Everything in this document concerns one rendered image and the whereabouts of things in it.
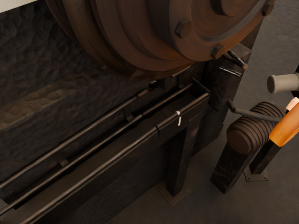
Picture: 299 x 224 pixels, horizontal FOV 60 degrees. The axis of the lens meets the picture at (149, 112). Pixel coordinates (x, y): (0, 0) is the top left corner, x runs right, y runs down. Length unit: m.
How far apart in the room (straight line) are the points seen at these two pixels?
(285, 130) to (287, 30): 1.99
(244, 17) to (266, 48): 1.75
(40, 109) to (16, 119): 0.05
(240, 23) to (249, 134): 0.53
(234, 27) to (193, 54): 0.11
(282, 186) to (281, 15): 1.63
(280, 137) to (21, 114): 0.53
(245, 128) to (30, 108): 0.69
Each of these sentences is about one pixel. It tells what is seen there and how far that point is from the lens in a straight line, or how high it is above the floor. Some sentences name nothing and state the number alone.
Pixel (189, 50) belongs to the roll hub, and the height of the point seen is 1.03.
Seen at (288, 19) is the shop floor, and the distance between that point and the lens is 2.67.
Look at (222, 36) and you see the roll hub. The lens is 0.47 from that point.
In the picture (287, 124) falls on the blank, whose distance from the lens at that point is 0.58.
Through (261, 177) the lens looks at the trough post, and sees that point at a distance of 1.50.
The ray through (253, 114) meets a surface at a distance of 0.95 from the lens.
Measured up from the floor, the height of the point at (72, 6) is 1.11.
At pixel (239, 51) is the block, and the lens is 0.80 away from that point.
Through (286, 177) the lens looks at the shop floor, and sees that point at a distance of 1.57.
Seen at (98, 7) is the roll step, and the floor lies 1.11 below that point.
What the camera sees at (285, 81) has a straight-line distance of 0.93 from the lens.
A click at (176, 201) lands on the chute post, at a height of 0.01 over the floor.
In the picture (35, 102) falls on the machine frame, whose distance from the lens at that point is 0.58.
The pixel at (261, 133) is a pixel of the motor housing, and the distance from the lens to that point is 0.99.
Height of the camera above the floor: 1.28
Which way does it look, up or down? 52 degrees down
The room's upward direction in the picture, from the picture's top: straight up
